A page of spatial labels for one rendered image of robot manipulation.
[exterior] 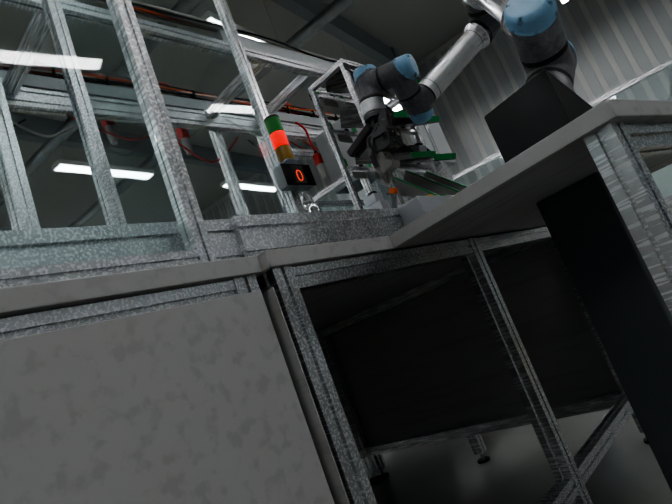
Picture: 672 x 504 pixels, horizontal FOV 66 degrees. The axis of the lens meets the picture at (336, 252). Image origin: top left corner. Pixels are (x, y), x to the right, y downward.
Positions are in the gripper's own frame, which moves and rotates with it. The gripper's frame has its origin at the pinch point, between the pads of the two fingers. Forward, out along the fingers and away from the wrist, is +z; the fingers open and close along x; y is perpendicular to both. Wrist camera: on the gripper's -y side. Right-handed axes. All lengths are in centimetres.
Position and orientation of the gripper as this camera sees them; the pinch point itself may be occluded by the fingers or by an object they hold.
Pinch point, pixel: (385, 180)
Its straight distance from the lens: 158.0
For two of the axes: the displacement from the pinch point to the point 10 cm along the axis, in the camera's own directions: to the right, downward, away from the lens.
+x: 6.8, -0.3, 7.3
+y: 7.0, -2.7, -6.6
